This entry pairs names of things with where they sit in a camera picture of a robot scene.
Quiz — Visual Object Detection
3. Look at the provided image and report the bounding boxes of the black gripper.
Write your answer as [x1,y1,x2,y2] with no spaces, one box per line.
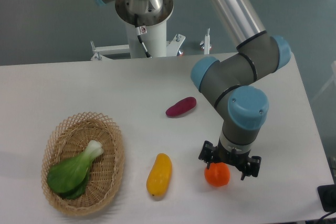
[198,141,261,180]

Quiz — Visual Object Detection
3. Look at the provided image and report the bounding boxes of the orange tangerine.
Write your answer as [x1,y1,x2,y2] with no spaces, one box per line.
[204,163,230,187]

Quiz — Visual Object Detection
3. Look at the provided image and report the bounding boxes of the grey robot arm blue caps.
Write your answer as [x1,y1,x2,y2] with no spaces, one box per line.
[94,0,291,177]

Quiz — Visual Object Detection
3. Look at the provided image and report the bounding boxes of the purple sweet potato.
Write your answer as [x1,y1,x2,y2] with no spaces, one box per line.
[165,97,197,118]

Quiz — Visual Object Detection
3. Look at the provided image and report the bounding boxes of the yellow mango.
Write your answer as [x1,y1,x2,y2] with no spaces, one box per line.
[146,153,172,198]

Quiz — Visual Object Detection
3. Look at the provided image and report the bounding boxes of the black device at table edge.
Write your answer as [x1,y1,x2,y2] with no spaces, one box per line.
[317,184,335,212]

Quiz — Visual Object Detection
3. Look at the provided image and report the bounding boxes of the woven bamboo basket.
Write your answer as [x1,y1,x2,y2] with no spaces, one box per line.
[41,112,125,216]

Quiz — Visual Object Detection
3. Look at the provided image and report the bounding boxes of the green bok choy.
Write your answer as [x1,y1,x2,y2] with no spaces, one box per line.
[47,140,103,199]

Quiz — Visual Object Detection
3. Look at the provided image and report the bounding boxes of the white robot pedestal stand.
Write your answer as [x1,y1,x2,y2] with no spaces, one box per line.
[91,0,186,60]

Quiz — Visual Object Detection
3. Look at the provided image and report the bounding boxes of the black cable on pedestal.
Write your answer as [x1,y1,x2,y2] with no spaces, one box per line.
[134,13,153,58]

